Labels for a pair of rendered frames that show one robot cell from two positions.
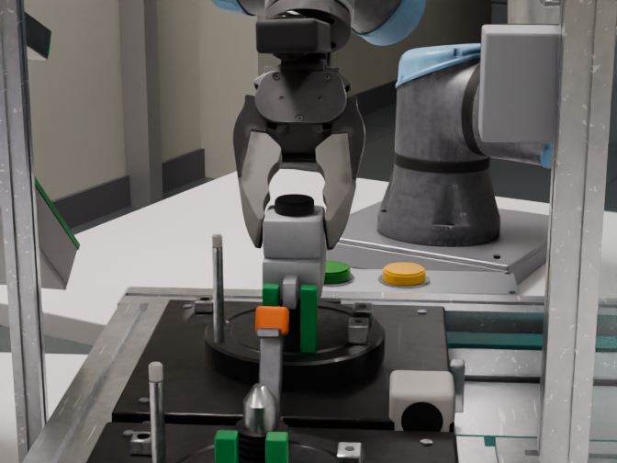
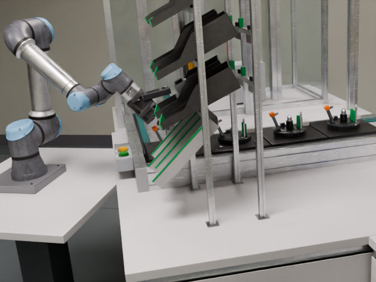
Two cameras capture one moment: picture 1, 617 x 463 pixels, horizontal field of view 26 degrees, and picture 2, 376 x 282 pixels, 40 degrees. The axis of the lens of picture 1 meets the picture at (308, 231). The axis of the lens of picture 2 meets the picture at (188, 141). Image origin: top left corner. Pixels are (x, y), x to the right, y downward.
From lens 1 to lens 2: 247 cm
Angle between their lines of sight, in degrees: 96
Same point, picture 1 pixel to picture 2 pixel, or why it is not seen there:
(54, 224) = (162, 145)
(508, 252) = (52, 165)
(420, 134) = (34, 146)
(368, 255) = (45, 181)
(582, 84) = not seen: hidden behind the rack
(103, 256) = (27, 220)
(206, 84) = not seen: outside the picture
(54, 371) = (131, 202)
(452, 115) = (40, 136)
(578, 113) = not seen: hidden behind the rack
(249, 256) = (30, 201)
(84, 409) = (201, 159)
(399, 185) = (33, 162)
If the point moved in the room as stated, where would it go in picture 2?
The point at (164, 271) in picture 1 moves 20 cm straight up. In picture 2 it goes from (45, 208) to (36, 158)
